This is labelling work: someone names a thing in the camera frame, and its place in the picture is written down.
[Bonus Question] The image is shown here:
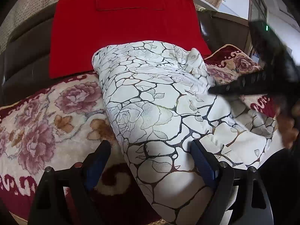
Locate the white crackle pattern coat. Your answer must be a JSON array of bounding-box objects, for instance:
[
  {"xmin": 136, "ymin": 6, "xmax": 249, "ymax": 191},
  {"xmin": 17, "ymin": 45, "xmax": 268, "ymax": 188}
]
[{"xmin": 91, "ymin": 41, "xmax": 276, "ymax": 224}]

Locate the right hand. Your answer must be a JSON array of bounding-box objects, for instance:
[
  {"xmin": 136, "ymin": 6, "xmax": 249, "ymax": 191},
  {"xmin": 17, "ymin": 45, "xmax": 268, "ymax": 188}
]
[{"xmin": 275, "ymin": 102, "xmax": 299, "ymax": 149}]

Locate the floral red beige blanket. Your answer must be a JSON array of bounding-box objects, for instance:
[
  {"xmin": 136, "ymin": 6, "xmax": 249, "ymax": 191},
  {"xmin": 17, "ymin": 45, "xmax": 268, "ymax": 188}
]
[{"xmin": 1, "ymin": 47, "xmax": 275, "ymax": 224}]

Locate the large red cushion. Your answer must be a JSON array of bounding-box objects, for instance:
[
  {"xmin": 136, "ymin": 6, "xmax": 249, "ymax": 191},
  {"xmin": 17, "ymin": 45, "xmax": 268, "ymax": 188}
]
[{"xmin": 49, "ymin": 0, "xmax": 211, "ymax": 79}]

